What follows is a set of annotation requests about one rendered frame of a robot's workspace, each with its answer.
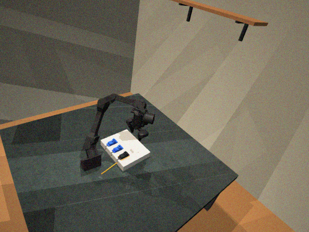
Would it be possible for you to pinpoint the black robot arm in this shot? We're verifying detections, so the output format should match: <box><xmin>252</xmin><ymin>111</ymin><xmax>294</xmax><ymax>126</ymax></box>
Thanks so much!
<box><xmin>83</xmin><ymin>93</ymin><xmax>155</xmax><ymax>158</ymax></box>

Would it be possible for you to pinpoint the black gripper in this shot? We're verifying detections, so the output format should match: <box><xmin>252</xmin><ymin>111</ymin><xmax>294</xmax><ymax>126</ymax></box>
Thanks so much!
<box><xmin>126</xmin><ymin>117</ymin><xmax>149</xmax><ymax>141</ymax></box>

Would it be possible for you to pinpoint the black micro servo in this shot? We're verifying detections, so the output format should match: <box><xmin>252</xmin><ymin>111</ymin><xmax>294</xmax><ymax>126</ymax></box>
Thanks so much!
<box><xmin>102</xmin><ymin>151</ymin><xmax>129</xmax><ymax>174</ymax></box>

